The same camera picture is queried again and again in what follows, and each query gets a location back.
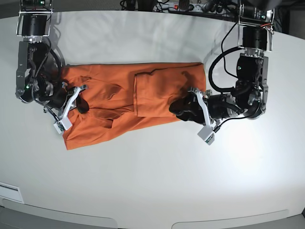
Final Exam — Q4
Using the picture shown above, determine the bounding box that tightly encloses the white power strip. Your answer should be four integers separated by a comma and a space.
152, 1, 227, 15

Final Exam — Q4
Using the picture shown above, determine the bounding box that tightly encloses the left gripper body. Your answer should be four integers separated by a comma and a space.
206, 94, 238, 120

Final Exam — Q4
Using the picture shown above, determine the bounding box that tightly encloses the orange T-shirt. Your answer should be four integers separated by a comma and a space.
62, 62, 206, 150

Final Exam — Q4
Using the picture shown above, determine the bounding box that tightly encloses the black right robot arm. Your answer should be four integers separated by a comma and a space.
15, 0, 89, 117

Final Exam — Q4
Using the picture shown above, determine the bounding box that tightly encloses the white label plate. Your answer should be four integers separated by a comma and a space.
0, 182, 24, 204

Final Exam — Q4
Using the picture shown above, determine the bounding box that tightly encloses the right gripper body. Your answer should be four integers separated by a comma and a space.
40, 83, 75, 110

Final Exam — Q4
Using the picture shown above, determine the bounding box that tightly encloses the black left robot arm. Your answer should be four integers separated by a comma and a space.
169, 0, 274, 127

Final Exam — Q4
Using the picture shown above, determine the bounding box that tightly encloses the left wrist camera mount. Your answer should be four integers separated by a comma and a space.
188, 87, 220, 146

